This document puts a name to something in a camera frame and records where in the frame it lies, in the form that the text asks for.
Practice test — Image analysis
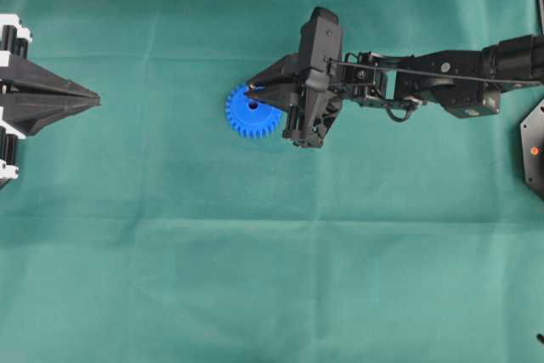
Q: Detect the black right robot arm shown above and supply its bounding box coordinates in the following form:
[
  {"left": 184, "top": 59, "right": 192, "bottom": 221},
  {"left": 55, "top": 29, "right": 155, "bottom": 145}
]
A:
[{"left": 246, "top": 7, "right": 543, "bottom": 148}]

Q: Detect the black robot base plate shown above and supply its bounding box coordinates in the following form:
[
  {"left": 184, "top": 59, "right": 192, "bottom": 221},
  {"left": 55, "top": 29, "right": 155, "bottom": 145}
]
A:
[{"left": 519, "top": 100, "right": 544, "bottom": 200}]

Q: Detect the green table cloth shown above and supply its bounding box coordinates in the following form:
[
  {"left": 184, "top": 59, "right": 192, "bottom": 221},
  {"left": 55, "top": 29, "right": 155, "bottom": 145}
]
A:
[{"left": 1, "top": 0, "right": 543, "bottom": 362}]

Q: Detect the blue plastic gear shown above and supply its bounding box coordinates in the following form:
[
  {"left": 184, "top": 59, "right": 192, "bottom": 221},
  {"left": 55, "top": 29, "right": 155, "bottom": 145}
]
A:
[{"left": 225, "top": 84, "right": 281, "bottom": 139}]

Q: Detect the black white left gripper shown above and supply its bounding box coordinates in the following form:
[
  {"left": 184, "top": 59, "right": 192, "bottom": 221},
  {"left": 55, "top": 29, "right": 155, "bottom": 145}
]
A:
[{"left": 0, "top": 13, "right": 102, "bottom": 188}]

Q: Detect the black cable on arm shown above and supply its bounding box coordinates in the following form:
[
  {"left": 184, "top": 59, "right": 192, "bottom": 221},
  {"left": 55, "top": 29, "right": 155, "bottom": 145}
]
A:
[{"left": 323, "top": 56, "right": 544, "bottom": 88}]

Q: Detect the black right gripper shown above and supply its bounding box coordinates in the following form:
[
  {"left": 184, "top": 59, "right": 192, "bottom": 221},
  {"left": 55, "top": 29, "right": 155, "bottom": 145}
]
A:
[{"left": 246, "top": 7, "right": 343, "bottom": 148}]

